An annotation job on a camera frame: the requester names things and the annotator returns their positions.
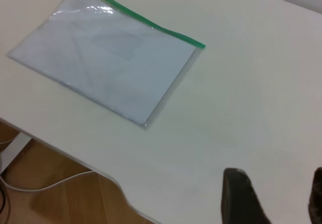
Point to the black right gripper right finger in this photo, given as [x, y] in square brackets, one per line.
[317, 196]

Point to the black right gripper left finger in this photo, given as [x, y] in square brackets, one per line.
[236, 198]

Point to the white paper sheets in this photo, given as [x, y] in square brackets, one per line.
[113, 65]

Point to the clear zip bag green zipper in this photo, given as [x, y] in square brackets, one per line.
[105, 58]

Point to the white table leg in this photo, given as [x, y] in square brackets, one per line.
[15, 151]

